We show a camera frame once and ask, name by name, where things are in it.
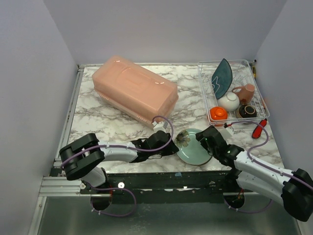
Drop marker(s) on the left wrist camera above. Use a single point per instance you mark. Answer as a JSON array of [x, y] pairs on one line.
[[159, 126]]

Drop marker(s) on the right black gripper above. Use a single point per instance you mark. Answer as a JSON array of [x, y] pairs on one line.
[[208, 136]]

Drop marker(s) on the teal square plate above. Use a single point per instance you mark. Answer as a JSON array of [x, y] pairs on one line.
[[222, 79]]

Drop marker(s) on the light green round plate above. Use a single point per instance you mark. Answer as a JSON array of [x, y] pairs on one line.
[[190, 150]]

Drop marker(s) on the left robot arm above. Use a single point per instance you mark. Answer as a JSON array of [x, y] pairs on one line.
[[80, 159]]

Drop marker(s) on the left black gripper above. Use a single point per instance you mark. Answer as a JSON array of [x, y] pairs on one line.
[[165, 146]]

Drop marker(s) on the pink grey mug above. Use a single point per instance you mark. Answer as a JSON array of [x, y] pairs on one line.
[[244, 93]]

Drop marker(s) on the red handled tool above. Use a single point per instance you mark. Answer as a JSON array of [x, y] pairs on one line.
[[259, 128]]

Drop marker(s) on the pink translucent storage box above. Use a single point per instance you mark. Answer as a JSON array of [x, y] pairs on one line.
[[134, 90]]

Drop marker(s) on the orange bowl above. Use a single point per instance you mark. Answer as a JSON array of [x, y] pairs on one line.
[[218, 113]]

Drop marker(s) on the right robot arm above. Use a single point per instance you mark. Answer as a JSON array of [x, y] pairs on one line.
[[292, 189]]

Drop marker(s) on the brown beige bowl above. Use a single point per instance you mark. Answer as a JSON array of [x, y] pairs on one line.
[[246, 111]]

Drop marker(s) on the white bowl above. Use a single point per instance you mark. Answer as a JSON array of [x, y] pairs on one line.
[[230, 102]]

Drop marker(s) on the black mounting rail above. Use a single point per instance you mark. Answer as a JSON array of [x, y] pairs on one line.
[[168, 187]]

